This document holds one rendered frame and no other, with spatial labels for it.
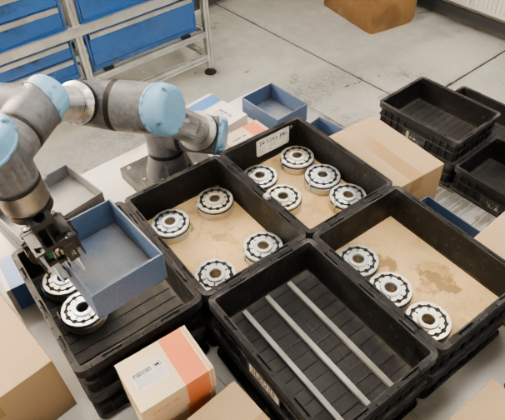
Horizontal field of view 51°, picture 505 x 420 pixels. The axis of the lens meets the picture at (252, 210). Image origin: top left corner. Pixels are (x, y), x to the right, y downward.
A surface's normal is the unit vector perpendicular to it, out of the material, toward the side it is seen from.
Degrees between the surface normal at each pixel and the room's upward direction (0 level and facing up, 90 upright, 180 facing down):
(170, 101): 83
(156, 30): 90
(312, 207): 0
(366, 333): 0
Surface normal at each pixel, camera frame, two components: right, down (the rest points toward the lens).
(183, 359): -0.04, -0.70
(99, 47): 0.64, 0.53
